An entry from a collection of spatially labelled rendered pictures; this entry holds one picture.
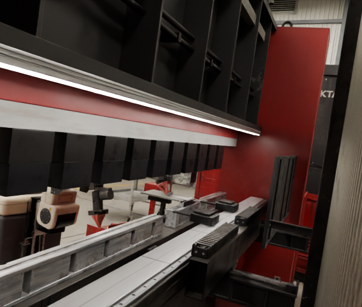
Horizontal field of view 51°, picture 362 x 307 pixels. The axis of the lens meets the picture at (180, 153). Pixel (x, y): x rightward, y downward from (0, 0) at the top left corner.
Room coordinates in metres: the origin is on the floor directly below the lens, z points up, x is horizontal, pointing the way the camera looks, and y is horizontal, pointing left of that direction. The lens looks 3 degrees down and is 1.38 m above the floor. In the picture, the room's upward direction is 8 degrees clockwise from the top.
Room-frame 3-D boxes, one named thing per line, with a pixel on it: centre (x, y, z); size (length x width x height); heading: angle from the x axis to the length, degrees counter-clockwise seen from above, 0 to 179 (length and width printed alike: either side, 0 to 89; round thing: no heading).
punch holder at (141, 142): (1.53, 0.19, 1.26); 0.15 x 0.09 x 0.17; 159
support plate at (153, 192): (2.31, 0.05, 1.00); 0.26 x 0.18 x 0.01; 69
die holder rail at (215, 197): (2.77, -0.28, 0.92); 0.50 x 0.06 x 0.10; 159
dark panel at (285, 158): (2.29, -0.65, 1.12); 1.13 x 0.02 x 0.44; 159
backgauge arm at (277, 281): (1.56, -0.23, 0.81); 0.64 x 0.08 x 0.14; 69
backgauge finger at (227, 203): (2.21, -0.24, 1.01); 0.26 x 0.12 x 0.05; 69
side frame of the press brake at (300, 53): (3.10, -0.60, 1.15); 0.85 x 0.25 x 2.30; 69
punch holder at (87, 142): (1.16, 0.34, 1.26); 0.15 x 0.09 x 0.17; 159
